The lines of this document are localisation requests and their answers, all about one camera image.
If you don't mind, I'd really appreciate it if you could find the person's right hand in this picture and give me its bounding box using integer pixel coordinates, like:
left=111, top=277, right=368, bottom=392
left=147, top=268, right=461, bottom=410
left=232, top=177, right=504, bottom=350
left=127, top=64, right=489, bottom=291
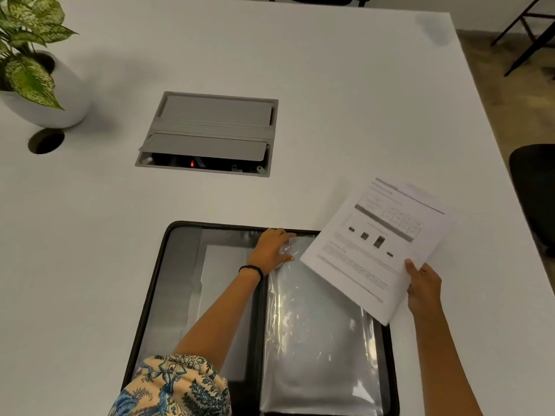
left=404, top=258, right=443, bottom=317

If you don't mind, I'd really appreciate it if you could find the person's left hand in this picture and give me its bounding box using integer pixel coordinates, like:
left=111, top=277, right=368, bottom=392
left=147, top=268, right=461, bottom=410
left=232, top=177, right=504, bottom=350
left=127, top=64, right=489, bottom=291
left=247, top=227, right=298, bottom=276

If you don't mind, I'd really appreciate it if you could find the printed paper sheet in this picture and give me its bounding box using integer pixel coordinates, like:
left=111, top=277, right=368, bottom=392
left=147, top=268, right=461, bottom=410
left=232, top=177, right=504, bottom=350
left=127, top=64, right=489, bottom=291
left=299, top=176, right=454, bottom=326

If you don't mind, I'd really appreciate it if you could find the blue zippered folder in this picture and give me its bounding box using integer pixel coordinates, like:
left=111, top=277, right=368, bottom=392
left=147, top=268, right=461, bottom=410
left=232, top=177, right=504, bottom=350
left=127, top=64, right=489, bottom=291
left=120, top=220, right=400, bottom=416

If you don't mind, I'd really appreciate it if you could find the person's left forearm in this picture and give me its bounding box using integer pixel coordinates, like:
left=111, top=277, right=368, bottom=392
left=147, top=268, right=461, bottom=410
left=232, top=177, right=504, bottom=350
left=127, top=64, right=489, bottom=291
left=173, top=272, right=263, bottom=373

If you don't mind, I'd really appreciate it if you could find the person's right forearm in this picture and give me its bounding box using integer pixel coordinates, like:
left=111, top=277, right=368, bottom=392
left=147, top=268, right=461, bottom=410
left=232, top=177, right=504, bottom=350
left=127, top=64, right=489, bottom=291
left=412, top=305, right=484, bottom=416

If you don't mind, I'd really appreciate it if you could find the black mesh-back office chair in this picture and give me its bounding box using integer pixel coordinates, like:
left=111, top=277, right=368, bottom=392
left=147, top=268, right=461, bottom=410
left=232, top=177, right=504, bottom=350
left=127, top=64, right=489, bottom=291
left=508, top=144, right=555, bottom=258

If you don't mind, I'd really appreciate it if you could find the floral patterned dress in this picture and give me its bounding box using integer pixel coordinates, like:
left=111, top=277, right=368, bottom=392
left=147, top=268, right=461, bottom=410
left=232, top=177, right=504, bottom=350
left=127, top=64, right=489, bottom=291
left=107, top=354, right=232, bottom=416

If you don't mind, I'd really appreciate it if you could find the black metal high stool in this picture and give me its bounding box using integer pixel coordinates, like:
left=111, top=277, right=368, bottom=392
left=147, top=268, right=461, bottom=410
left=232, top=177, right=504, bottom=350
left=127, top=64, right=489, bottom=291
left=490, top=0, right=555, bottom=77

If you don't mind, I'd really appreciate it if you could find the green variegated leafy plant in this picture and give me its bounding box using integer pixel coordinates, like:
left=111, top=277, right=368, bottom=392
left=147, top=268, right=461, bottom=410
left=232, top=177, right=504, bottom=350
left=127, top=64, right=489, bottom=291
left=0, top=0, right=79, bottom=111

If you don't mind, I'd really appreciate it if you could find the grey table cable box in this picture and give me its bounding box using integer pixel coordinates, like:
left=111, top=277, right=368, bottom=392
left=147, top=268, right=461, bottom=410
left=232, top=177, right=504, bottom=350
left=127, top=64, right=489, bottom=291
left=135, top=91, right=279, bottom=178

